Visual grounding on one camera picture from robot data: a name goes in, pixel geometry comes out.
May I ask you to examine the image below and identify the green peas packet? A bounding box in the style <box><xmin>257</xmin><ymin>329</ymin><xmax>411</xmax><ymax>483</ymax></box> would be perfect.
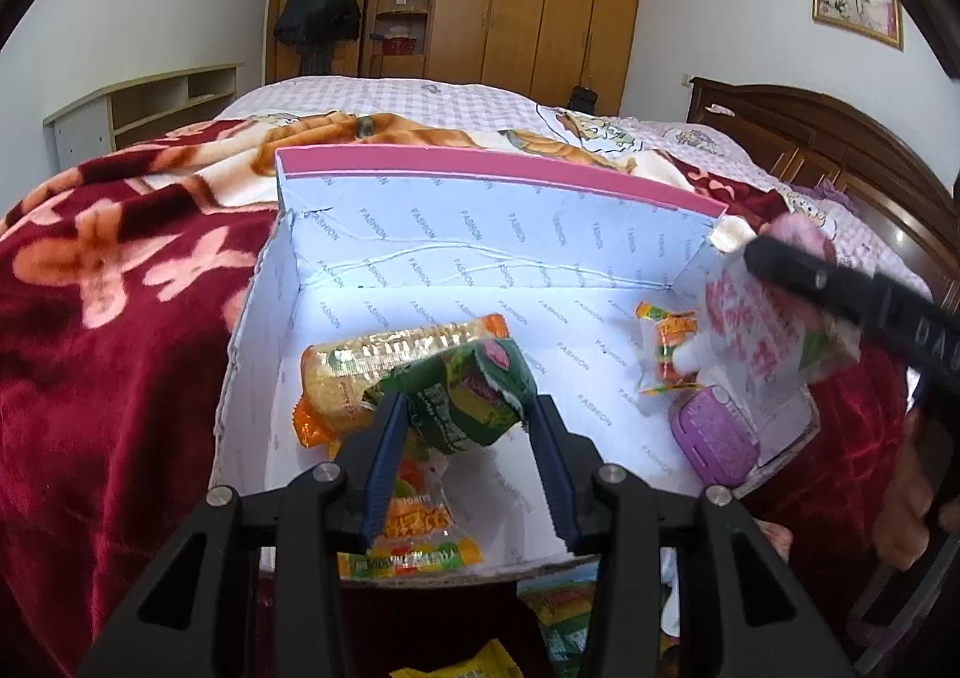
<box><xmin>517</xmin><ymin>563</ymin><xmax>599</xmax><ymax>676</ymax></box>

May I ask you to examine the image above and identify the burger gummy packet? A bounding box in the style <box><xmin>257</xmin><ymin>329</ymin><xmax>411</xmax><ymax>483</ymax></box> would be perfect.
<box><xmin>338</xmin><ymin>431</ymin><xmax>483</xmax><ymax>582</ymax></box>
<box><xmin>636</xmin><ymin>301</ymin><xmax>698</xmax><ymax>397</ymax></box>

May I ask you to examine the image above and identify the purple jelly cup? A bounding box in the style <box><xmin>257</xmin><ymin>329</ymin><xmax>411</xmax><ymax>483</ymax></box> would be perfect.
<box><xmin>669</xmin><ymin>384</ymin><xmax>760</xmax><ymax>488</ymax></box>

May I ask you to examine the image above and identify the orange cracker packet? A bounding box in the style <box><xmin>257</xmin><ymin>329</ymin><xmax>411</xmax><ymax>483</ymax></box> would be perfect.
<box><xmin>291</xmin><ymin>314</ymin><xmax>509</xmax><ymax>449</ymax></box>

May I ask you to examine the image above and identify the yellow candy packet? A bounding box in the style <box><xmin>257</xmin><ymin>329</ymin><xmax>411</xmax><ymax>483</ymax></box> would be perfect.
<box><xmin>391</xmin><ymin>639</ymin><xmax>523</xmax><ymax>678</ymax></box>

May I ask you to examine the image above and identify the green snack packet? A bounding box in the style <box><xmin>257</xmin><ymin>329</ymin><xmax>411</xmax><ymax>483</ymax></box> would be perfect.
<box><xmin>363</xmin><ymin>337</ymin><xmax>537</xmax><ymax>455</ymax></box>

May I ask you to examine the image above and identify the right hand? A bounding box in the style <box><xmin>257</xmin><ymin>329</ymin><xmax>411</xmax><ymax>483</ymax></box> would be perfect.
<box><xmin>872</xmin><ymin>403</ymin><xmax>934</xmax><ymax>571</ymax></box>

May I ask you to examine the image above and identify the wooden headboard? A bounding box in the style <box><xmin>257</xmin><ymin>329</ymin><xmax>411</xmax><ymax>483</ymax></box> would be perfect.
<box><xmin>686</xmin><ymin>77</ymin><xmax>958</xmax><ymax>311</ymax></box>

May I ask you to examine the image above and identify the pink cardboard box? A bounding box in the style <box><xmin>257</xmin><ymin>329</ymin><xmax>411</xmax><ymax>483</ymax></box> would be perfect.
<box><xmin>208</xmin><ymin>142</ymin><xmax>824</xmax><ymax>583</ymax></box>

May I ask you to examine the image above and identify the red floral blanket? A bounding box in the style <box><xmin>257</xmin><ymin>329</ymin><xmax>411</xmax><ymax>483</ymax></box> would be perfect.
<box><xmin>2</xmin><ymin>112</ymin><xmax>924</xmax><ymax>676</ymax></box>

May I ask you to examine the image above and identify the pink checked bedsheet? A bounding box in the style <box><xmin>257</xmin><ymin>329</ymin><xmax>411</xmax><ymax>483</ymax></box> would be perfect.
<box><xmin>220</xmin><ymin>75</ymin><xmax>932</xmax><ymax>296</ymax></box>

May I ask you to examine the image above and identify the low white shelf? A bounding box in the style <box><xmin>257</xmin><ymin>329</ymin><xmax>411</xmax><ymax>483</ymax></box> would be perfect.
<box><xmin>43</xmin><ymin>64</ymin><xmax>242</xmax><ymax>171</ymax></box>

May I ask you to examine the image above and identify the black hanging jacket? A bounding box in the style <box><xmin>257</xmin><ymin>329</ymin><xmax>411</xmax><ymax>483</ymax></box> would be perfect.
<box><xmin>274</xmin><ymin>0</ymin><xmax>361</xmax><ymax>75</ymax></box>

